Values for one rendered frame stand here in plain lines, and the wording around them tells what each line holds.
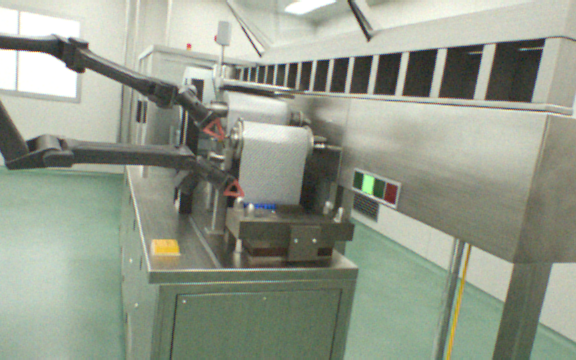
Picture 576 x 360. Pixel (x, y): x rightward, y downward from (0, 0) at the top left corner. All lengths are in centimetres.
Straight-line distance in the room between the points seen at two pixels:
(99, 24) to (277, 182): 570
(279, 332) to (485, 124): 87
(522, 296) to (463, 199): 27
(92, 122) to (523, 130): 646
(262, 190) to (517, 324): 86
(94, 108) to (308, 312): 587
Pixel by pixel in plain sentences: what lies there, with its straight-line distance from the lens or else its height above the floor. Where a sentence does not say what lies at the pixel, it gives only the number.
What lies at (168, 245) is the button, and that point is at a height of 92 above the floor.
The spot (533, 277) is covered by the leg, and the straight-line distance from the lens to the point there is 118.
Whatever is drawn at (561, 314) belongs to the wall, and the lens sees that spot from 387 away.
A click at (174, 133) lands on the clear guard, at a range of 251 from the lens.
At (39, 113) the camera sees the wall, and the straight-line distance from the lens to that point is 708.
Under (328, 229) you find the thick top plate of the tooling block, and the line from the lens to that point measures 147.
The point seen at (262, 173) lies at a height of 114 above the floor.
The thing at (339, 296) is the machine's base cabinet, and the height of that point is 80.
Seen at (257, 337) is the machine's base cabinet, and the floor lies 68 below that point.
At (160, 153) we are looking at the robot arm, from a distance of 138.
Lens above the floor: 139
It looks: 9 degrees down
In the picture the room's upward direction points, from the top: 8 degrees clockwise
